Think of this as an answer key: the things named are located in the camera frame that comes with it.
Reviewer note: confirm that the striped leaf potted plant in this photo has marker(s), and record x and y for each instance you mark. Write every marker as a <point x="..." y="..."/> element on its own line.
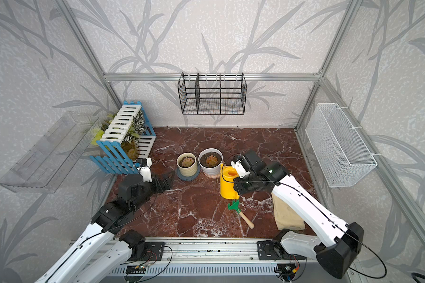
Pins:
<point x="130" y="142"/>

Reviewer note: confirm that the red orange succulent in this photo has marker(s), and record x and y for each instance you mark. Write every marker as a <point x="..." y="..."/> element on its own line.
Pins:
<point x="212" y="161"/>

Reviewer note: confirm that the black wire basket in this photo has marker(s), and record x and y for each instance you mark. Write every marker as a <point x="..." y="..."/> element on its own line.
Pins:
<point x="218" y="94"/>

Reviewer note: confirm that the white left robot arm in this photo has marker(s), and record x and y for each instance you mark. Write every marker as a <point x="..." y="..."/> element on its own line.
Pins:
<point x="77" y="266"/>

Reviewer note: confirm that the white plastic pot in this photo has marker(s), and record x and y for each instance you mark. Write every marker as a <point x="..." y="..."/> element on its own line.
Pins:
<point x="210" y="172"/>

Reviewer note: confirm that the green rake wooden handle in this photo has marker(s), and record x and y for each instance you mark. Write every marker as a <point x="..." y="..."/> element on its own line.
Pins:
<point x="235" y="206"/>

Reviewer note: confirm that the blue grey saucer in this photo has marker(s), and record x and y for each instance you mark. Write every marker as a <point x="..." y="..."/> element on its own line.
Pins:
<point x="187" y="178"/>

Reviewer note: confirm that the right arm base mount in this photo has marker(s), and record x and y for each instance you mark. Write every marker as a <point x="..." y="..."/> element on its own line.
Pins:
<point x="272" y="249"/>

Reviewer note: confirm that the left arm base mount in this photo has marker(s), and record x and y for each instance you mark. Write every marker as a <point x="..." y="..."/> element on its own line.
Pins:
<point x="141" y="249"/>

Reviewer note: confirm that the clear acrylic wall shelf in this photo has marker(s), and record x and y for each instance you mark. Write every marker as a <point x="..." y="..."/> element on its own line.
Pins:
<point x="46" y="165"/>

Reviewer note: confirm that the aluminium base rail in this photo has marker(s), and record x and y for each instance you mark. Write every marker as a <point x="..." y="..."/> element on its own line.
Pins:
<point x="227" y="258"/>

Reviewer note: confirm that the blue white slatted shelf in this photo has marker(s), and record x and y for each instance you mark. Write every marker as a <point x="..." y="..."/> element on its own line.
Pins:
<point x="112" y="158"/>

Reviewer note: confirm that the yellow watering can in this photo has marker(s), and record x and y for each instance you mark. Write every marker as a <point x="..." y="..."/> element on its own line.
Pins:
<point x="227" y="176"/>

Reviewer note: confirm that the white wire mesh basket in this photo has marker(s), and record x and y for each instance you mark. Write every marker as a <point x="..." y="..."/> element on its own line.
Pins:
<point x="339" y="149"/>

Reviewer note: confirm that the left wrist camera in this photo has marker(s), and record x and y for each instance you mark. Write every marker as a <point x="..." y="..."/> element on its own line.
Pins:
<point x="144" y="168"/>

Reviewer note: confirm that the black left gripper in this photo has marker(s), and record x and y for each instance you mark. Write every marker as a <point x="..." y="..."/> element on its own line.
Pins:
<point x="167" y="184"/>

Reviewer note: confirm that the pink green succulent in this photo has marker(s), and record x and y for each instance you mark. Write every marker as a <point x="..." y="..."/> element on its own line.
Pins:
<point x="187" y="162"/>

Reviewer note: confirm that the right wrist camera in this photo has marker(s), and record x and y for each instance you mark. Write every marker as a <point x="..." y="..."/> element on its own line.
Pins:
<point x="239" y="168"/>

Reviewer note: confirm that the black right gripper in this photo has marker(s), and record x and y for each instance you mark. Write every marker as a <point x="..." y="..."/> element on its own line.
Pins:
<point x="239" y="189"/>

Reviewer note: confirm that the cream ribbed pot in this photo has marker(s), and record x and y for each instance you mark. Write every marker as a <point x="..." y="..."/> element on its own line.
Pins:
<point x="188" y="171"/>

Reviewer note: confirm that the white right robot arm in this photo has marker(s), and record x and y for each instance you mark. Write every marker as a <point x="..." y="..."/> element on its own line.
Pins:
<point x="335" y="244"/>

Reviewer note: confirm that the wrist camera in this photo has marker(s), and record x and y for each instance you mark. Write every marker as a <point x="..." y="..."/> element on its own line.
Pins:
<point x="239" y="168"/>
<point x="144" y="168"/>

